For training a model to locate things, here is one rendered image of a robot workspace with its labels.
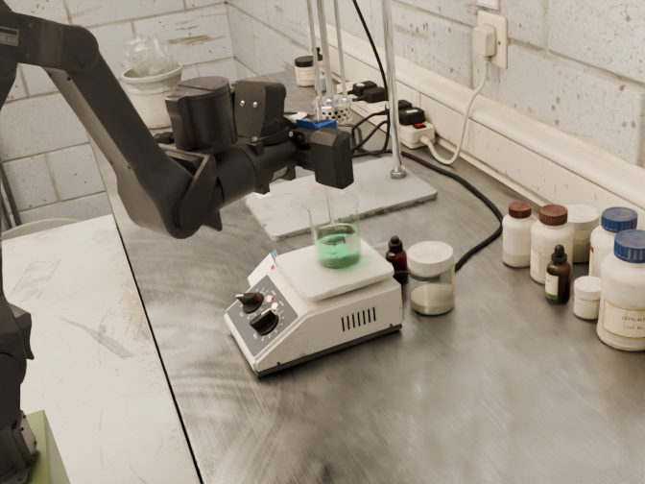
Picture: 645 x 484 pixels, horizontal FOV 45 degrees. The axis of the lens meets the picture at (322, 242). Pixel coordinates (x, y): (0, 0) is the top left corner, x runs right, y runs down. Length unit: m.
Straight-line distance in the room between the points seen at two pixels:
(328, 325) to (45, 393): 0.36
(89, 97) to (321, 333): 0.41
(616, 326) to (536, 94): 0.50
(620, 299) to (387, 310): 0.27
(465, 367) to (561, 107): 0.50
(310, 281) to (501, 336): 0.24
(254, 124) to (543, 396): 0.43
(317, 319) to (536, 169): 0.51
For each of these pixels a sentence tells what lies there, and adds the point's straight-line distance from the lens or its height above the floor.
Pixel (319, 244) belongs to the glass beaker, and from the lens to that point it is 0.94.
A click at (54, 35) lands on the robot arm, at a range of 0.65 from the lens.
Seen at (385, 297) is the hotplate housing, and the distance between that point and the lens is 0.95.
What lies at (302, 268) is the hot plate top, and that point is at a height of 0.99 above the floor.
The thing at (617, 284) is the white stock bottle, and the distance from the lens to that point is 0.92.
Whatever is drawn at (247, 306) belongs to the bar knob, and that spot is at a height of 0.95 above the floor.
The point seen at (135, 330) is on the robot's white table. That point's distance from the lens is 1.08.
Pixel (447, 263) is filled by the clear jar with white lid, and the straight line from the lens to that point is 0.98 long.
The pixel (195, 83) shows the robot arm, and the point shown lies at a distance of 0.79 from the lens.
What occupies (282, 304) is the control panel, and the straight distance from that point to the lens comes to 0.95.
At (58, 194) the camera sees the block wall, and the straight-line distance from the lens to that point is 3.42.
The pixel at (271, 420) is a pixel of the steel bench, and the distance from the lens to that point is 0.88.
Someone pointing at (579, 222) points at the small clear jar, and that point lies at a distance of 1.10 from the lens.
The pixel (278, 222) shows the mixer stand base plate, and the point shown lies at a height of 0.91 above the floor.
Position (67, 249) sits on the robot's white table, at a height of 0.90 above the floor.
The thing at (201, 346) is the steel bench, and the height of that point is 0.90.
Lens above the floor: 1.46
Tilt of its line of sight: 28 degrees down
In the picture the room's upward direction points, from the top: 7 degrees counter-clockwise
